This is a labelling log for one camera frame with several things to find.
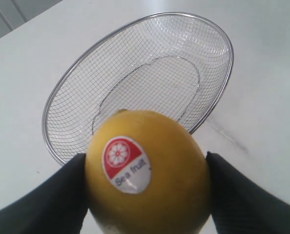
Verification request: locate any yellow lemon with sticker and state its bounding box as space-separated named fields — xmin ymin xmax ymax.
xmin=85 ymin=110 xmax=211 ymax=234

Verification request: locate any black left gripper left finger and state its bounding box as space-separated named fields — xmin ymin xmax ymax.
xmin=0 ymin=154 xmax=88 ymax=234

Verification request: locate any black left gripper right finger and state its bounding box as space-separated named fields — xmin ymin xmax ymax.
xmin=206 ymin=152 xmax=290 ymax=234

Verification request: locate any oval wire mesh basket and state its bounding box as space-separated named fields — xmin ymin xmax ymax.
xmin=42 ymin=12 xmax=234 ymax=165

